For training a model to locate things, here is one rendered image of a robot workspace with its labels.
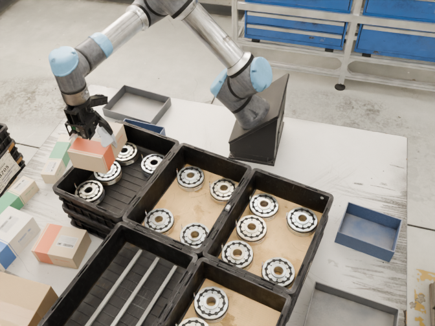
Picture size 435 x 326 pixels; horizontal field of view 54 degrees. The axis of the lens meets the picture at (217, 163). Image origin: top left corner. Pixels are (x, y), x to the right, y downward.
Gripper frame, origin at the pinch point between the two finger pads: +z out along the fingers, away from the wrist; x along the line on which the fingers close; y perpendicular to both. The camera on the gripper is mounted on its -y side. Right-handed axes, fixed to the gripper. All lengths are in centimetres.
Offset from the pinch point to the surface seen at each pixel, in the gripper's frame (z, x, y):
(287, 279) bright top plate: 25, 68, 19
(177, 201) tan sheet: 27.4, 23.6, -2.6
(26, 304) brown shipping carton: 24, -6, 48
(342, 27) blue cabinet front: 62, 70, -195
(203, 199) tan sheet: 27.5, 32.7, -5.9
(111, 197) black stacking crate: 27.5, -0.6, 2.0
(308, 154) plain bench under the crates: 41, 66, -51
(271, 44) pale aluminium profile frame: 81, 23, -193
